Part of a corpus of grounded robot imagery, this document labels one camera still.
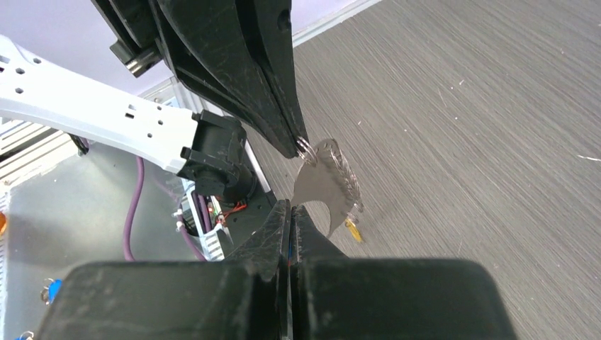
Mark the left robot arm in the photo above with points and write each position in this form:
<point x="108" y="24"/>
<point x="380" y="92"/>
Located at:
<point x="200" y="147"/>

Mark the loose blue key tag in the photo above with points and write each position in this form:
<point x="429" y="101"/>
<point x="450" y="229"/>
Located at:
<point x="50" y="290"/>

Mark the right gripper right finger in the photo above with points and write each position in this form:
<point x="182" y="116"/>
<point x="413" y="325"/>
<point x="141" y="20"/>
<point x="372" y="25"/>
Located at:
<point x="338" y="297"/>

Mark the orange translucent device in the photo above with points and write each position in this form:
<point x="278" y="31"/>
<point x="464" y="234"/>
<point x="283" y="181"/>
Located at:
<point x="3" y="223"/>

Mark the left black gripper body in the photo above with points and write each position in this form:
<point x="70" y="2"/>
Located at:
<point x="134" y="26"/>

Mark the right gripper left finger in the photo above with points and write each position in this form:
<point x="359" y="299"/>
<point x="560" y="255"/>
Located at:
<point x="245" y="296"/>

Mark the key with yellow tag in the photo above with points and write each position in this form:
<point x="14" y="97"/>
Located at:
<point x="351" y="226"/>

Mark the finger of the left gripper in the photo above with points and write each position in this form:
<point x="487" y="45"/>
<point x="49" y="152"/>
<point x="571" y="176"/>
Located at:
<point x="203" y="44"/>
<point x="266" y="26"/>

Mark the silver split keyring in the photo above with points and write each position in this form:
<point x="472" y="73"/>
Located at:
<point x="306" y="151"/>

